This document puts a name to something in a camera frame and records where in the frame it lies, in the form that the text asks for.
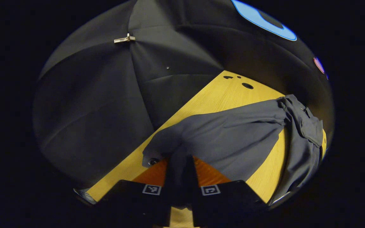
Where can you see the silver clip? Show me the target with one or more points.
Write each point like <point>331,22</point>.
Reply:
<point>124,39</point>

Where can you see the grey button-up shirt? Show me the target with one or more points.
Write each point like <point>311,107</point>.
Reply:
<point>233,139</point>

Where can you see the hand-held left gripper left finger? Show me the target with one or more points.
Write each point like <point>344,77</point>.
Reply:
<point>138,199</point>

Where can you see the black backdrop cloth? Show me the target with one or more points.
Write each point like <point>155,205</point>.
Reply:
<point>100,110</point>

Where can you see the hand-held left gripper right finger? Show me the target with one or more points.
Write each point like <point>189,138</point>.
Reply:
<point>227,199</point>

